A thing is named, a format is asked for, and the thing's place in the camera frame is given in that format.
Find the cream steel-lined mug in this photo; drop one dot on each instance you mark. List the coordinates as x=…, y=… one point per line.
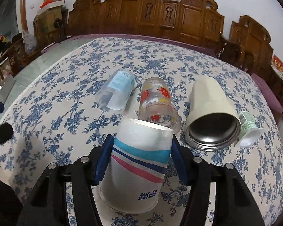
x=212, y=123

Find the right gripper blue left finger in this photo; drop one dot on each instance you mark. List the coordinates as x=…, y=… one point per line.
x=102, y=158

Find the carved wooden armchair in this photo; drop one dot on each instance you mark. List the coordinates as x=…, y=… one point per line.
x=248, y=47

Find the red sign box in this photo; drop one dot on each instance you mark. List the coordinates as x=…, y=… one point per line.
x=277, y=64

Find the clear plastic cup blue label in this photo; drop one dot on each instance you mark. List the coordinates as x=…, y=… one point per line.
x=115, y=92

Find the carved wooden sofa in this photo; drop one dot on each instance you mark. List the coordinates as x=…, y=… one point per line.
x=195, y=22

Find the glass cup red flowers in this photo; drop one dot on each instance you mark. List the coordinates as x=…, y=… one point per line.
x=156, y=105

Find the cardboard boxes stack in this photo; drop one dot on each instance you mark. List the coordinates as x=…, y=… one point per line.
x=50, y=22

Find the blue floral tablecloth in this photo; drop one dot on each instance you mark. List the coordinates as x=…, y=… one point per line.
x=56, y=121

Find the purple armchair cushion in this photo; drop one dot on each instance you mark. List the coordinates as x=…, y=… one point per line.
x=269, y=96

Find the wooden side chair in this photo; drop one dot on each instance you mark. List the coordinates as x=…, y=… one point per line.
x=16, y=56

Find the green white yogurt cup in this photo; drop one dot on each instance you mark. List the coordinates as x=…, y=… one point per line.
x=249, y=133

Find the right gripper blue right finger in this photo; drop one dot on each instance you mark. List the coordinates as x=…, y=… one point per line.
x=178, y=161

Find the striped white paper cup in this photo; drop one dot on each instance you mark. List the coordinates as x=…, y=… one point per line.
x=137, y=166

